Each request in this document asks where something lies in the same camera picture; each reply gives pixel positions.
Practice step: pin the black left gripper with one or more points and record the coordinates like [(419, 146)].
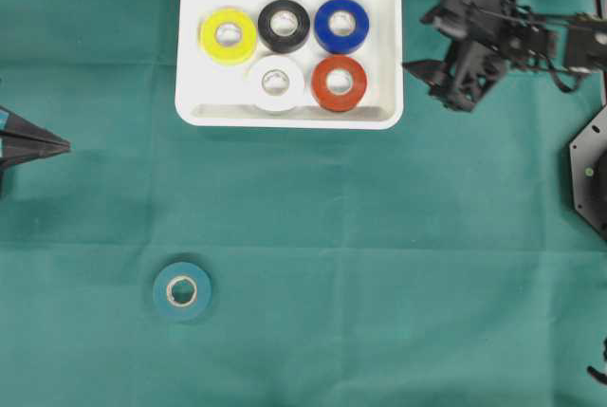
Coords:
[(23, 141)]

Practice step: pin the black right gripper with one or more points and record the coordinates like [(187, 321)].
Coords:
[(473, 63)]

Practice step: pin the blue tape roll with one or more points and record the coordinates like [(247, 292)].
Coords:
[(341, 26)]

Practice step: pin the red tape roll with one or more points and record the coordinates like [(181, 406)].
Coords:
[(338, 83)]

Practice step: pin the black tape roll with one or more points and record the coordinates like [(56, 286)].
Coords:
[(283, 26)]

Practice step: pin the white tape roll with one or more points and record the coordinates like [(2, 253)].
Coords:
[(275, 84)]

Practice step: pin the yellow tape roll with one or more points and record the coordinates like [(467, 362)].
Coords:
[(228, 36)]

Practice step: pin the teal tape roll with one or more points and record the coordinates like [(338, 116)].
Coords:
[(182, 292)]

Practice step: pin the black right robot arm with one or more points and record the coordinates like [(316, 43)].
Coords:
[(568, 47)]

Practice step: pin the white rectangular plastic case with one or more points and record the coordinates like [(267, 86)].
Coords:
[(211, 94)]

